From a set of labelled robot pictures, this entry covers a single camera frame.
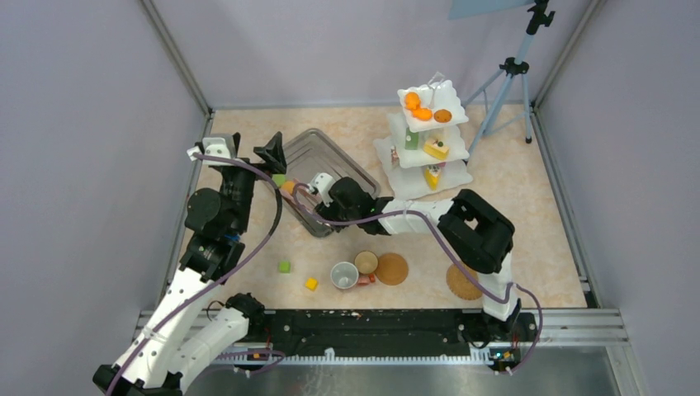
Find orange round macaron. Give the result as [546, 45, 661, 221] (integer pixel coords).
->
[280, 180, 296, 196]

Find white strawberry cake slice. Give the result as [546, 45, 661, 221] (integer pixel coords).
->
[390, 146, 400, 167]

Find smooth brown round coaster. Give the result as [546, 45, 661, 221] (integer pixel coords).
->
[374, 252, 409, 285]

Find green cake cube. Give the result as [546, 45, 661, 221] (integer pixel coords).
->
[404, 129, 420, 150]

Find yellow cheese cake wedge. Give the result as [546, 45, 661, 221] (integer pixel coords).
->
[423, 165, 442, 191]

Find orange bear cookie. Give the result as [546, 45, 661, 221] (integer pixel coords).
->
[411, 107, 433, 121]

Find orange flower cookie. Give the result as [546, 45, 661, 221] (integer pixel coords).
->
[404, 92, 421, 111]

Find brown round cookie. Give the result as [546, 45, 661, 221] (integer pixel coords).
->
[433, 109, 452, 123]

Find pink-handled metal tongs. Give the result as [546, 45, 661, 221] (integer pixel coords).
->
[280, 189, 317, 214]

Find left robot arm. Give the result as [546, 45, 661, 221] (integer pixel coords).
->
[92, 132, 286, 395]

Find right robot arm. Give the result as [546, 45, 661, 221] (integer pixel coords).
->
[294, 172, 522, 340]

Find green macaron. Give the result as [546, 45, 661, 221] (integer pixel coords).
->
[272, 174, 286, 187]

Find silver metal tray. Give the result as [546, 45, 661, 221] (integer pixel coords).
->
[283, 128, 381, 238]

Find grey-white cup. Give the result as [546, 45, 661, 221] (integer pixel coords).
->
[329, 262, 360, 290]

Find white three-tier serving stand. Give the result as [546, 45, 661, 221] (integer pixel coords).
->
[373, 72, 473, 200]

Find yellow cube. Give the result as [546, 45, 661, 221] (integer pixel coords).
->
[305, 277, 319, 291]

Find ribbed brown round coaster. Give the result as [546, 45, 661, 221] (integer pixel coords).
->
[446, 264, 483, 301]

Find light blue tripod stand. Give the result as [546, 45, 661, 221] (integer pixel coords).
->
[448, 0, 556, 154]

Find brown cup with red handle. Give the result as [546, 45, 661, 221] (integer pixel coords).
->
[354, 251, 378, 286]

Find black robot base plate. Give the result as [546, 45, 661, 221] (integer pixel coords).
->
[245, 309, 537, 358]

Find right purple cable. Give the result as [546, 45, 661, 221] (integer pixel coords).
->
[292, 182, 544, 375]

